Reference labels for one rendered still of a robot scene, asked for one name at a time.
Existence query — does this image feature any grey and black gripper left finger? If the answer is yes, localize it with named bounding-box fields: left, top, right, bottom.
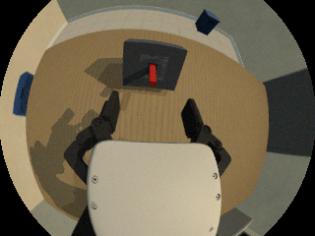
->
left=64, top=90, right=120, bottom=185

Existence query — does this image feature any red peg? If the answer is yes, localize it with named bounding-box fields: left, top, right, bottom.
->
left=149, top=64, right=157, bottom=87

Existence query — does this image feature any dark grey sloped panel with hole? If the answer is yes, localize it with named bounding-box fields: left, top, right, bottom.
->
left=123, top=38, right=188, bottom=90

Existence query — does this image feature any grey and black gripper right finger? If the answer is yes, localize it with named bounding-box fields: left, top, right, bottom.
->
left=181, top=98, right=231, bottom=177

